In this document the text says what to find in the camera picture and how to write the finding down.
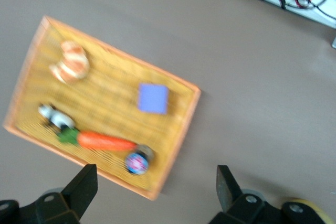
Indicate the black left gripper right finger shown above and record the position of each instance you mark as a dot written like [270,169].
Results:
[231,197]

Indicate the black and white panda toy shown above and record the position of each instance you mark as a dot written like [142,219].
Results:
[56,117]

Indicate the purple cube block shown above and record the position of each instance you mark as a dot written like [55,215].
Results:
[153,99]

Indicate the grey metal table bracket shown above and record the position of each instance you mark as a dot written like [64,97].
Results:
[334,41]

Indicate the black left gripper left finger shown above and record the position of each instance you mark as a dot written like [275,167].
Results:
[76,192]

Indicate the orange rimmed yellow woven basket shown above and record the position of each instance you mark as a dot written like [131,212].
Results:
[113,98]

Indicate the toy croissant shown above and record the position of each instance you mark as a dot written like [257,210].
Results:
[73,61]

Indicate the small jar with blue lid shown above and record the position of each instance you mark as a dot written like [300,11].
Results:
[136,163]

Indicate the orange toy carrot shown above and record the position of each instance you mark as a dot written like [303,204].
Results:
[105,141]

